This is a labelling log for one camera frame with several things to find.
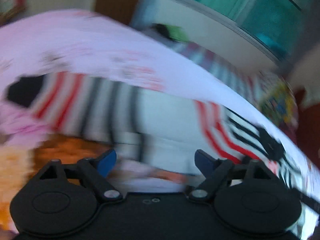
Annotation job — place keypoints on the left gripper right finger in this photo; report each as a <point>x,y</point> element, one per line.
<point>215,171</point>

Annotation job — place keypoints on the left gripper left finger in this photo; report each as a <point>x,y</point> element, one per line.
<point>94,172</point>

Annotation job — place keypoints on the striped red black white sweater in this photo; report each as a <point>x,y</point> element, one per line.
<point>254,180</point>

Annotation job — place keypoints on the colourful patterned pillow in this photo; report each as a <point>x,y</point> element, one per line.
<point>276,101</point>

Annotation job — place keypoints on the striped purple bed sheet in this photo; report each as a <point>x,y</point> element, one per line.
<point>246,85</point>

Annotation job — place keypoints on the red white scalloped headboard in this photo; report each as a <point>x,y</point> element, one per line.
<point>307,133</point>

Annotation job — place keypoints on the white floral bedspread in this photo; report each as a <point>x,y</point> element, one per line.
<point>100,55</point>

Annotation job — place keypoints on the green folded garment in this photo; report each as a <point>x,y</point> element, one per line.
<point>177,34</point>

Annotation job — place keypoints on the black folded garment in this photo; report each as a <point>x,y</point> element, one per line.
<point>163,30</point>

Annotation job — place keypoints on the window with teal glass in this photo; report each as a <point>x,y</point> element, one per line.
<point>274,27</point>

